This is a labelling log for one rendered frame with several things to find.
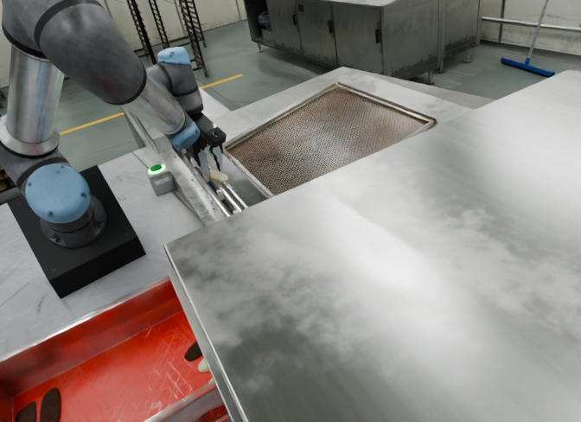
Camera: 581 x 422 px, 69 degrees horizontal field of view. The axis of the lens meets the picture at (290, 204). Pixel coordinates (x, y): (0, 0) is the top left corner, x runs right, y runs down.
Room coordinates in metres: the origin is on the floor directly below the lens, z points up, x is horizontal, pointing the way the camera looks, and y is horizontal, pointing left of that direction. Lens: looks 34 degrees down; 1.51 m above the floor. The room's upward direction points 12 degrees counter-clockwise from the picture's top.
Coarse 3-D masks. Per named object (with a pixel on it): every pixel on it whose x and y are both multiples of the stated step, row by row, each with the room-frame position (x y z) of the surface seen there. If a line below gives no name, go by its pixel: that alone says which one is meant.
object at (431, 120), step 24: (312, 96) 1.49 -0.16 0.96; (336, 96) 1.45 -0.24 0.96; (312, 120) 1.34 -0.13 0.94; (384, 120) 1.18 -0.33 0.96; (408, 120) 1.13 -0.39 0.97; (432, 120) 1.07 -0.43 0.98; (264, 144) 1.30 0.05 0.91; (312, 144) 1.19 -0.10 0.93; (360, 144) 1.10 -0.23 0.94; (384, 144) 1.06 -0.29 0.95; (240, 168) 1.19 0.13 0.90; (264, 168) 1.16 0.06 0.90; (288, 168) 1.11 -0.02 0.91; (336, 168) 1.02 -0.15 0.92; (264, 192) 1.03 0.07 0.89
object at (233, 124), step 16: (320, 80) 2.08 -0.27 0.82; (400, 80) 1.85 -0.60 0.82; (272, 96) 1.99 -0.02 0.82; (288, 96) 1.95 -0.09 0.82; (304, 96) 1.91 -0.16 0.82; (448, 96) 1.58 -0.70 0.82; (464, 96) 1.55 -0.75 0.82; (240, 112) 1.86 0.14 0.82; (256, 112) 1.82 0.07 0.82; (272, 112) 1.78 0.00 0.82; (224, 128) 1.72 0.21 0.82; (240, 128) 1.69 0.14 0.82; (144, 160) 1.56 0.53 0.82; (160, 160) 1.53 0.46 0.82; (208, 160) 1.45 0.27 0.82; (224, 160) 1.42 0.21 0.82; (240, 176) 1.27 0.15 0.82; (176, 192) 1.26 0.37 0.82; (240, 192) 1.17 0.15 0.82; (256, 192) 1.15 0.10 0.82
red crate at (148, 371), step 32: (128, 352) 0.61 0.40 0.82; (160, 352) 0.60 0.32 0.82; (64, 384) 0.57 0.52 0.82; (96, 384) 0.55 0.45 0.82; (128, 384) 0.54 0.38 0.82; (160, 384) 0.52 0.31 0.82; (192, 384) 0.51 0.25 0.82; (64, 416) 0.49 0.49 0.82; (96, 416) 0.48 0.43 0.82; (128, 416) 0.47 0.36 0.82; (224, 416) 0.42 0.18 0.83
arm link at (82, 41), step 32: (64, 32) 0.67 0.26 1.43; (96, 32) 0.68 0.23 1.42; (64, 64) 0.67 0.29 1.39; (96, 64) 0.67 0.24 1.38; (128, 64) 0.71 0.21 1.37; (96, 96) 0.72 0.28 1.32; (128, 96) 0.72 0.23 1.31; (160, 96) 0.83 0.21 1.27; (160, 128) 0.90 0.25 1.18; (192, 128) 0.97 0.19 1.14
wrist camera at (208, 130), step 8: (200, 112) 1.14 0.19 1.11; (200, 120) 1.11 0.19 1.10; (208, 120) 1.11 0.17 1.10; (200, 128) 1.08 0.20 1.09; (208, 128) 1.09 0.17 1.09; (216, 128) 1.09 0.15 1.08; (208, 136) 1.06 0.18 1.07; (216, 136) 1.06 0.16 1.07; (224, 136) 1.07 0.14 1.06; (216, 144) 1.05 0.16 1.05
